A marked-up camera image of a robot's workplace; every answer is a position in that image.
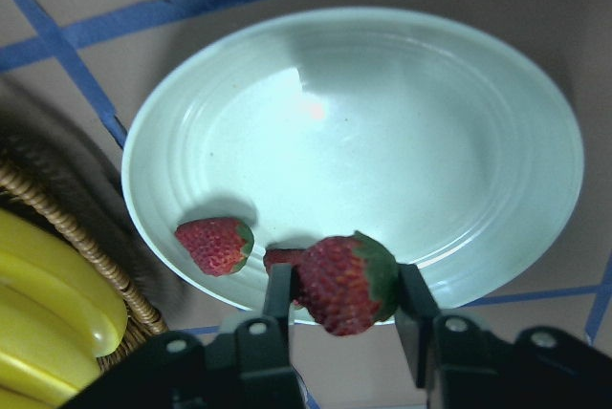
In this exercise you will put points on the wicker fruit basket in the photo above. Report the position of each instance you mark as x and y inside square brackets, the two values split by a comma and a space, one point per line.
[144, 320]

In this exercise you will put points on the pale green plate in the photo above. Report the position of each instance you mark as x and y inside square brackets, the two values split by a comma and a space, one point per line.
[444, 144]

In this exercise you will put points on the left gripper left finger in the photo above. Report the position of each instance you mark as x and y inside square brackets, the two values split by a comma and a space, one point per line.
[277, 305]

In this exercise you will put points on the red strawberry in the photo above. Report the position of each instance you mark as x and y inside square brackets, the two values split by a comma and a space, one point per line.
[347, 283]
[218, 246]
[273, 256]

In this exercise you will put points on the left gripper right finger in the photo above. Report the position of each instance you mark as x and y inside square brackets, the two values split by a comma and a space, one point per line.
[414, 317]

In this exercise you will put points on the yellow banana bunch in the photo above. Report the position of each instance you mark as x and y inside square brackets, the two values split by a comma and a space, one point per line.
[58, 315]

